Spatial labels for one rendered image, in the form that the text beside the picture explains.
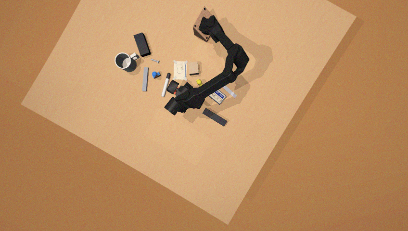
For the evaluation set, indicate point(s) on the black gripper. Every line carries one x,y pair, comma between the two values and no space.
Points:
173,86

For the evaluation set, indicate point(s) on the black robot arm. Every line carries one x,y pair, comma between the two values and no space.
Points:
189,97

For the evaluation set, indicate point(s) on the grey cup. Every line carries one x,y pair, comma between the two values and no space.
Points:
126,62

